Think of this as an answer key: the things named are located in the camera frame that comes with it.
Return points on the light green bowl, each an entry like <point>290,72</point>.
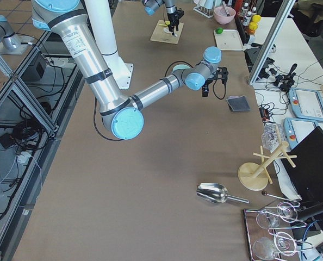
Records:
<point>182,66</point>

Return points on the white wire cup rack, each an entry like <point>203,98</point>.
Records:
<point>205,7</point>

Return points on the wooden cup tree stand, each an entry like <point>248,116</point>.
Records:
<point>256,177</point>

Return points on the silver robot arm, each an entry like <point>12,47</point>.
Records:
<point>151,6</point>
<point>120,114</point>

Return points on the aluminium frame post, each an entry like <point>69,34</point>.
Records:
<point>279,20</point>

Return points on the metal ice scoop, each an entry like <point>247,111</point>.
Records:
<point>216,193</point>

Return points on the grey folded cloth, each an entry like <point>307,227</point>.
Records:
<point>238,104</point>

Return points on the green lime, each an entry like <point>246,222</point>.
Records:
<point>219,30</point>

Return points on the lower teach pendant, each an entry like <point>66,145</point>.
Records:
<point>297,129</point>

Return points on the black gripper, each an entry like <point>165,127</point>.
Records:
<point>172,17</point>
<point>206,87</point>

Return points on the cream rabbit tray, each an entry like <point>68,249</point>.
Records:
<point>228,40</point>

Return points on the steel muddler with black tip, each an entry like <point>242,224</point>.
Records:
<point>225,9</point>

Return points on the wine glass rack tray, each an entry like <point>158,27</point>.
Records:
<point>269,232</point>

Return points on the teach pendant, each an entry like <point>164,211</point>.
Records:
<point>297,129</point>
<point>306,104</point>

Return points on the upper teach pendant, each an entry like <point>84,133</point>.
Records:
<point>306,104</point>

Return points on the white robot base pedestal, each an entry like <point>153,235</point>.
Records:
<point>102,27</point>

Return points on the pink bowl with ice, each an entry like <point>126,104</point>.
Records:
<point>221,15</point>

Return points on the bamboo cutting board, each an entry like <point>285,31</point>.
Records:
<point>159,35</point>

